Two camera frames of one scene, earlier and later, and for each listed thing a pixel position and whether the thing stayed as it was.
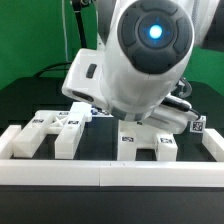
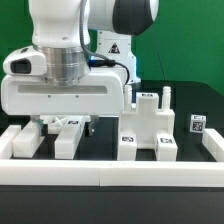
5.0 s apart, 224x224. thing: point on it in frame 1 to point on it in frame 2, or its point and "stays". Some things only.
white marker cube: (166, 147) stays
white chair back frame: (67, 126) stays
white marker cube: (126, 146) stays
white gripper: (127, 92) to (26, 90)
